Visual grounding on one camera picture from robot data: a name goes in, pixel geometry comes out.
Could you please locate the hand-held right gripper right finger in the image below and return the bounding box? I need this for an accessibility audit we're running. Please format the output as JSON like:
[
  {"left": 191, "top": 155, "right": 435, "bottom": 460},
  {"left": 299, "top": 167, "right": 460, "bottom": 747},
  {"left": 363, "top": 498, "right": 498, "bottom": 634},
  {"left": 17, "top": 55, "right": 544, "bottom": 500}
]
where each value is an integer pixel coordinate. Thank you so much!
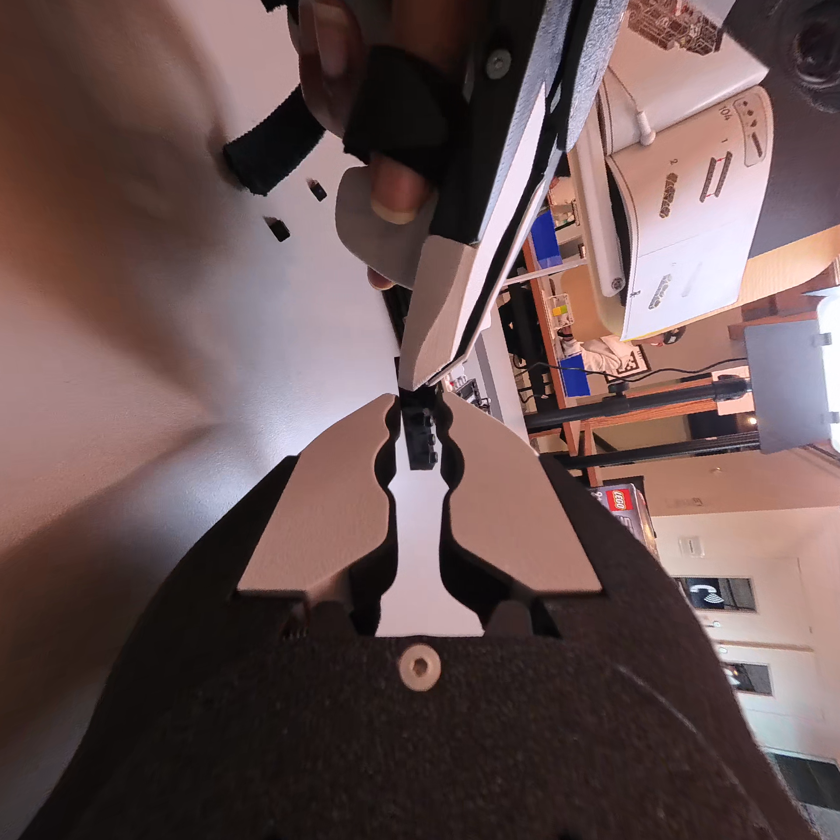
[{"left": 437, "top": 389, "right": 606, "bottom": 601}]

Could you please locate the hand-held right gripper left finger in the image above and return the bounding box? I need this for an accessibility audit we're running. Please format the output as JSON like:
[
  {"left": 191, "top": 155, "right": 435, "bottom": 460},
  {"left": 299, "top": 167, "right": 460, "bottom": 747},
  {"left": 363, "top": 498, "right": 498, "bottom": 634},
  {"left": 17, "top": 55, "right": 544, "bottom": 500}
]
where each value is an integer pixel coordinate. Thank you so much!
[{"left": 237, "top": 393, "right": 397, "bottom": 602}]

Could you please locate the black flag board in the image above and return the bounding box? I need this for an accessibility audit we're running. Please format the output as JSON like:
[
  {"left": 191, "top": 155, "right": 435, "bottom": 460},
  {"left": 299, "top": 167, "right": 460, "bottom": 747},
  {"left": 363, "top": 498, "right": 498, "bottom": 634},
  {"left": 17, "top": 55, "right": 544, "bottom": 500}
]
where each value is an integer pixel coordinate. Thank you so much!
[{"left": 628, "top": 0, "right": 840, "bottom": 259}]

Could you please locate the small framed wall picture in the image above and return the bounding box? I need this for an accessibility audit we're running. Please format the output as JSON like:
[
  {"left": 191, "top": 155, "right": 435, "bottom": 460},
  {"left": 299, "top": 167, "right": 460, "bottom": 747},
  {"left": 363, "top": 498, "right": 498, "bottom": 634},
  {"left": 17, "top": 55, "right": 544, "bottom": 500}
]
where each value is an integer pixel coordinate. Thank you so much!
[{"left": 718, "top": 659, "right": 777, "bottom": 698}]

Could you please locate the studio light panel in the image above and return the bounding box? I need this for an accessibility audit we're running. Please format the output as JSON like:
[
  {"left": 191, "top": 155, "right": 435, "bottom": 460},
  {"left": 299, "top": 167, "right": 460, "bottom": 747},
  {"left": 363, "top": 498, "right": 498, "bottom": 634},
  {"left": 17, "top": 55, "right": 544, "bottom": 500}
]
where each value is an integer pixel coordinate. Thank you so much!
[{"left": 743, "top": 292, "right": 840, "bottom": 456}]

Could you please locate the black light stand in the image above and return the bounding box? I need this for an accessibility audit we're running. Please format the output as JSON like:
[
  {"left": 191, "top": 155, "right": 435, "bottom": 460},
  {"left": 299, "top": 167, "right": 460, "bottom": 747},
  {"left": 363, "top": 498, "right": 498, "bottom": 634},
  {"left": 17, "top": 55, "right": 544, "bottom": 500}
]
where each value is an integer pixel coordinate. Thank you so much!
[{"left": 523, "top": 373, "right": 752, "bottom": 476}]

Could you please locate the person's left hand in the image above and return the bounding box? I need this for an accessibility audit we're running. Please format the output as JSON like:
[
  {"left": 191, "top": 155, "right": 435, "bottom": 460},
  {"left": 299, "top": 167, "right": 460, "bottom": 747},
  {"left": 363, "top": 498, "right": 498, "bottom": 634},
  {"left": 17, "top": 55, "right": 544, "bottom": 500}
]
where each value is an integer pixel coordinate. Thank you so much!
[{"left": 292, "top": 0, "right": 489, "bottom": 227}]

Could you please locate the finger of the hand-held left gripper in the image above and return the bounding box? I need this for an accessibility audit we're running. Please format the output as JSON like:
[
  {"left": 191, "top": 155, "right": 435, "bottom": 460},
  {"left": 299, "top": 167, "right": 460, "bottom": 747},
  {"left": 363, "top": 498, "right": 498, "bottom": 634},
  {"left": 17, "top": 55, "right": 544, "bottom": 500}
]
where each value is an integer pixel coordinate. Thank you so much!
[
  {"left": 398, "top": 241, "right": 484, "bottom": 391},
  {"left": 447, "top": 82, "right": 568, "bottom": 382}
]

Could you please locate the lego set box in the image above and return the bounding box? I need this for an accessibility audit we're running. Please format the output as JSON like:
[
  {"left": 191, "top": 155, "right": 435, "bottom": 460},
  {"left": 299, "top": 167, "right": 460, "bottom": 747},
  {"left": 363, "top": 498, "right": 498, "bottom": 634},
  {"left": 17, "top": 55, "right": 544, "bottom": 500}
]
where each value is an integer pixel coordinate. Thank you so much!
[{"left": 588, "top": 482, "right": 664, "bottom": 563}]

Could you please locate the long black lego plate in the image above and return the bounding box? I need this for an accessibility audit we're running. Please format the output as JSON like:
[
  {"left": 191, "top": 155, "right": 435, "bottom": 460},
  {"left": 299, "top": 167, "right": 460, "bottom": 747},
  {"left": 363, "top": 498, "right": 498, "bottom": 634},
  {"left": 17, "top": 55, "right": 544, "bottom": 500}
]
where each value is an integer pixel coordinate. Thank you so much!
[{"left": 399, "top": 385, "right": 445, "bottom": 472}]

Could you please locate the large framed wall picture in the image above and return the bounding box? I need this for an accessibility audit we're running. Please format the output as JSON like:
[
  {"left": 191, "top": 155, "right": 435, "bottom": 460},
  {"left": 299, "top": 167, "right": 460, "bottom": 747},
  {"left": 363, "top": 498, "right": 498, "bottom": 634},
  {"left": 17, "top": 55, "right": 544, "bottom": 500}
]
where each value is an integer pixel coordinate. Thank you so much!
[{"left": 674, "top": 574, "right": 760, "bottom": 615}]

